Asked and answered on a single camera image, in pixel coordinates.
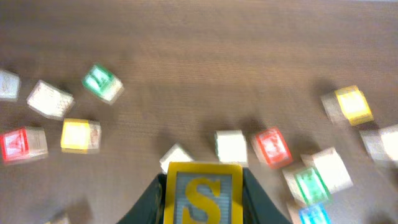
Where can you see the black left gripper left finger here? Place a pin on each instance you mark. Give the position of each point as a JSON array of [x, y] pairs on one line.
[[149, 209]]

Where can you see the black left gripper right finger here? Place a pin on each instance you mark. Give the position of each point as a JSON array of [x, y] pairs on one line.
[[258, 208]]

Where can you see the yellow plain wooden block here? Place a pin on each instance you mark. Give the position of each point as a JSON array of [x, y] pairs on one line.
[[198, 192]]

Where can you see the green Z wooden block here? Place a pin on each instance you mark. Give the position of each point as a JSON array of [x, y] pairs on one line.
[[307, 186]]

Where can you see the red I wooden block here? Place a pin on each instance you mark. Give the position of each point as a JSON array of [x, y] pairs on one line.
[[175, 154]]

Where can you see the blue P wooden block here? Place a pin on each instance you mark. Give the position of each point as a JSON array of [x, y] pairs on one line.
[[314, 214]]

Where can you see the red O wooden block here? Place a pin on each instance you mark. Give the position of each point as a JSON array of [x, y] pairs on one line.
[[271, 148]]

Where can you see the red E wooden block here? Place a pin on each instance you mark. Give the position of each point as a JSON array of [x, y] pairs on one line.
[[231, 147]]

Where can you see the blue L feather wooden block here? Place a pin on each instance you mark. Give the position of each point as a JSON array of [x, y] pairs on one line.
[[331, 168]]

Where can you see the yellow left wooden block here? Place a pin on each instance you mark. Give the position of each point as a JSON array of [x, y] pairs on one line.
[[80, 136]]

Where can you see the green L far wooden block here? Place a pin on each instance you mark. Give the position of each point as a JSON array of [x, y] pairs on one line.
[[103, 84]]

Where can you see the blue D wooden block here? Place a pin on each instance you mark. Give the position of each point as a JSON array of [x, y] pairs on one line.
[[381, 144]]

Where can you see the red K wooden block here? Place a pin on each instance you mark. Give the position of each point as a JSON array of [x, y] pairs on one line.
[[23, 145]]

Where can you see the plain tan wooden block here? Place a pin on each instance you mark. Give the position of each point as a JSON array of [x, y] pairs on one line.
[[50, 102]]

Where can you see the blue S wooden block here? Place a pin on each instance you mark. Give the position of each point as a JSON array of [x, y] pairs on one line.
[[10, 86]]

